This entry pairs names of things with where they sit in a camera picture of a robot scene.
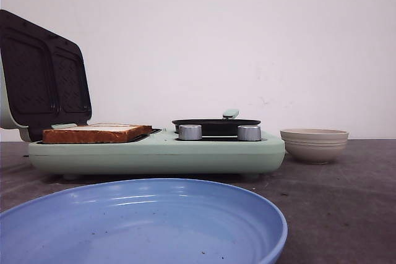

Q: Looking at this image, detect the blue plate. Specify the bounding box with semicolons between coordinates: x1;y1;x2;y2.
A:
1;179;288;263

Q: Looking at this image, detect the right silver control knob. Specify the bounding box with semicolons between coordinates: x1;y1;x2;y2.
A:
237;125;262;142

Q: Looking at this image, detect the mint green breakfast maker base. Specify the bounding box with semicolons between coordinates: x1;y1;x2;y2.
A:
28;129;285;176

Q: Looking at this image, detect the breakfast maker hinged lid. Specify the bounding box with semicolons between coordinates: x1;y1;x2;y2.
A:
1;10;92;142

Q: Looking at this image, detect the white bread slice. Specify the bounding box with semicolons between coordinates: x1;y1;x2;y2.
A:
88;123;152;134
42;126;149;144

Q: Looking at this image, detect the silver control knob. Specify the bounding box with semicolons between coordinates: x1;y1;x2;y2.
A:
237;125;262;142
178;124;202;140

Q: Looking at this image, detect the left silver control knob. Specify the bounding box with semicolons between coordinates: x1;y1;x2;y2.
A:
178;124;202;140

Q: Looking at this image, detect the black frying pan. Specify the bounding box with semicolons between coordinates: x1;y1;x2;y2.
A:
172;109;261;136

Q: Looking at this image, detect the beige ribbed bowl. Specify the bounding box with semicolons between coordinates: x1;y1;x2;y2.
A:
280;129;349;164

